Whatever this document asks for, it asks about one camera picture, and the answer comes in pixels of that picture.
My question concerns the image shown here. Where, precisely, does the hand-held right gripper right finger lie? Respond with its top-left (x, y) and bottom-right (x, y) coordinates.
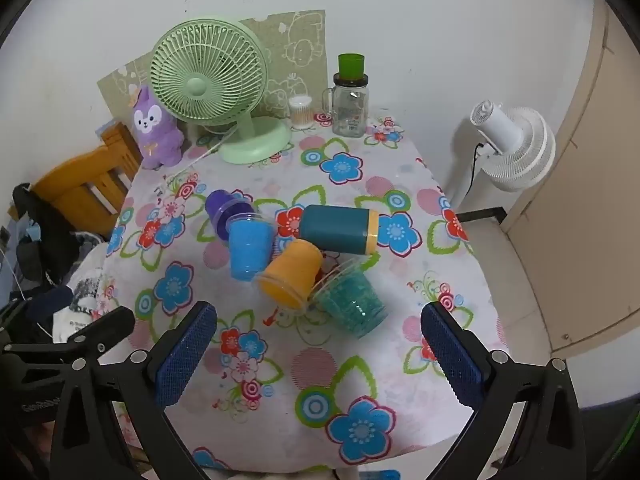
top-left (420, 301), bottom-right (587, 480)

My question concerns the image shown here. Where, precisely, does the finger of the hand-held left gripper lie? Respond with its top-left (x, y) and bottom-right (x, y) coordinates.
top-left (64, 306), bottom-right (137, 359)

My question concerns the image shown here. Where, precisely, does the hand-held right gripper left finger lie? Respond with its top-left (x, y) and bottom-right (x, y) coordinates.
top-left (47, 301), bottom-right (218, 480)

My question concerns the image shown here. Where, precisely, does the teal clear textured cup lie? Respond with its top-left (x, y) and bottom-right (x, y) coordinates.
top-left (312, 260), bottom-right (390, 338)

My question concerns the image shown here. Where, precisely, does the blue plastic cup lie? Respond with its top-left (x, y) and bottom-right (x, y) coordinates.
top-left (225, 213), bottom-right (277, 283)

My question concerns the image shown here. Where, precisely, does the orange plastic cup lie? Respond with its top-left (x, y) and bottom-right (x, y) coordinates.
top-left (255, 239), bottom-right (324, 309)

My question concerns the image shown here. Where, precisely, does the purple plastic cup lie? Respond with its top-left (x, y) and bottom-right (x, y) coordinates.
top-left (205, 190), bottom-right (256, 243)

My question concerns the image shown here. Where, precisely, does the dark teal yellow-rimmed cup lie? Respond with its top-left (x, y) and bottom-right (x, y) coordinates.
top-left (299, 205), bottom-right (380, 254)

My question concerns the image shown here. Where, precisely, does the green plastic cup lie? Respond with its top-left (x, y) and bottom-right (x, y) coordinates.
top-left (337, 53), bottom-right (366, 81)

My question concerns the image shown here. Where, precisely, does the floral tablecloth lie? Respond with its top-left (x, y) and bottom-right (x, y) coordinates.
top-left (97, 120), bottom-right (501, 476)

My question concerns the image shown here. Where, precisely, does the pile of clothes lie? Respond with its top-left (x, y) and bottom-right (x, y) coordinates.
top-left (0, 182), bottom-right (121, 342)

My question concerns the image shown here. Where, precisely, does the beige wooden door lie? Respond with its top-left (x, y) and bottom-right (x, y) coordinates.
top-left (502, 0), bottom-right (640, 356)

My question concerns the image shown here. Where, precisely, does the purple plush toy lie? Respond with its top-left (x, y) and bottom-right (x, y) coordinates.
top-left (131, 85), bottom-right (185, 170)

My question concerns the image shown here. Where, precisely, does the white floor fan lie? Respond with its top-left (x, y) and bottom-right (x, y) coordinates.
top-left (452, 100), bottom-right (557, 208)

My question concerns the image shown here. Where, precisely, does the green desk fan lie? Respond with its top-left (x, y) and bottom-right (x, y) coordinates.
top-left (150, 17), bottom-right (294, 165)

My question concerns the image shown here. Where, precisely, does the glass mug with black lid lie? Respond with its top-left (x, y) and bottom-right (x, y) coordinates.
top-left (321, 73), bottom-right (370, 138)

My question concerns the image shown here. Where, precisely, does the clear cotton swab container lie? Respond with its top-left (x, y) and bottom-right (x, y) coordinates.
top-left (288, 95), bottom-right (316, 131)

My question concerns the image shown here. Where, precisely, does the black fan cable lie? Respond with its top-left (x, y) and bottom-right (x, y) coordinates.
top-left (462, 142), bottom-right (487, 206)

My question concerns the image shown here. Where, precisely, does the white fan cable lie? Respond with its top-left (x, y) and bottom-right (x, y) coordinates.
top-left (162, 127), bottom-right (238, 181)

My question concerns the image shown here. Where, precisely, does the green cartoon wall sheet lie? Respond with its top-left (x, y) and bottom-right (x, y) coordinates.
top-left (96, 9), bottom-right (328, 133)

